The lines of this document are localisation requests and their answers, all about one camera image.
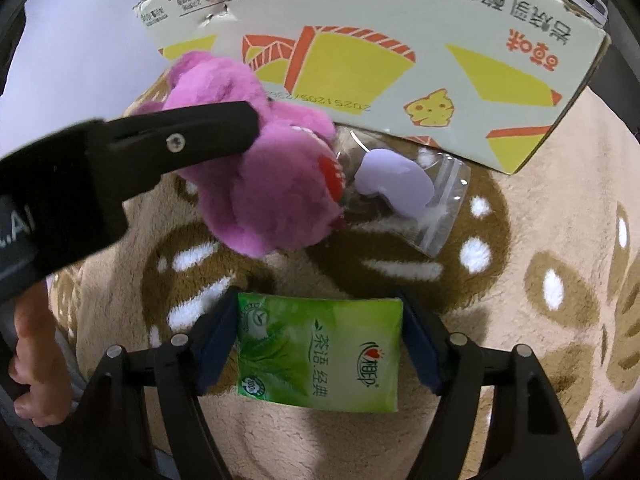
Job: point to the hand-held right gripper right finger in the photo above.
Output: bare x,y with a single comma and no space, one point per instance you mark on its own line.
420,355

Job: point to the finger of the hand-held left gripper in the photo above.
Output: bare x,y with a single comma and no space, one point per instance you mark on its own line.
200,132

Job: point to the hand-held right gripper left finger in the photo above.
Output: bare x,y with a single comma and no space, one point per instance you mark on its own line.
220,345

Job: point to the pink plush toy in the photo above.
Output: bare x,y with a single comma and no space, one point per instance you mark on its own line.
280,185

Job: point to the green tissue pack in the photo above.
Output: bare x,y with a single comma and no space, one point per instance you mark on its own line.
320,355

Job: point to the printed cardboard box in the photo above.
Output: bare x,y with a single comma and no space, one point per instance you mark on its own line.
350,60

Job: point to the lilac soft item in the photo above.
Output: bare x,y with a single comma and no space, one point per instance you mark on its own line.
395,185

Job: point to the person's left hand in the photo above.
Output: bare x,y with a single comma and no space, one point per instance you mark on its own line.
40,360

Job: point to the clear zip bag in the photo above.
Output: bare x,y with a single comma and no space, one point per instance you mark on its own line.
440,220

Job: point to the beige printed blanket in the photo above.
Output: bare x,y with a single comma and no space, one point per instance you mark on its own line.
525,260

